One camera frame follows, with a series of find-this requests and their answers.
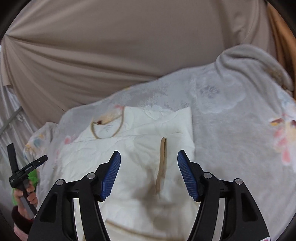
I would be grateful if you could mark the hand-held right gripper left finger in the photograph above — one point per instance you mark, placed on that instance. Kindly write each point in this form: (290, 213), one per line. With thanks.
(111, 176)

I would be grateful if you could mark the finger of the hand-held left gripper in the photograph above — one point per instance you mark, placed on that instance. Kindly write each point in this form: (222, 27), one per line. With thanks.
(38, 161)

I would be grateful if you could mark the person's left forearm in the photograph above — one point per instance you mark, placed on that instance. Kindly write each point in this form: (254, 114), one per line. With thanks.
(19, 222)

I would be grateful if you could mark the white quilted jacket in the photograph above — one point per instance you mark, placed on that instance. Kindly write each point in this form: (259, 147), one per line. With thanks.
(138, 150)

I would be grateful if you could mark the grey metal bar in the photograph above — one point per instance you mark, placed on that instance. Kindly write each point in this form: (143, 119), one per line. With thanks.
(11, 120)

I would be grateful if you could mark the orange cloth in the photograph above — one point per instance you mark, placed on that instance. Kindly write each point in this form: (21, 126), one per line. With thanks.
(279, 34)

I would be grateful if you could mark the beige curtain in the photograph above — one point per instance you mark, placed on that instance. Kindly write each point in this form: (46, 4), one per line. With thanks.
(115, 51)

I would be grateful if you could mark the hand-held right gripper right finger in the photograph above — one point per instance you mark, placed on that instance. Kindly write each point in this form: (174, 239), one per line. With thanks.
(187, 176)

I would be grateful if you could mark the person's left hand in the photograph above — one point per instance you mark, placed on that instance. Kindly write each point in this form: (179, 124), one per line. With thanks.
(31, 197)

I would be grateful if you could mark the grey floral fleece blanket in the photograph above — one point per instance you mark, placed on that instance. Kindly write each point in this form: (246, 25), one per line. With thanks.
(231, 129)

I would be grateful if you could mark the silvery sheer curtain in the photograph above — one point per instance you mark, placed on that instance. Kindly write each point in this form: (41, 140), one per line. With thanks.
(9, 97)

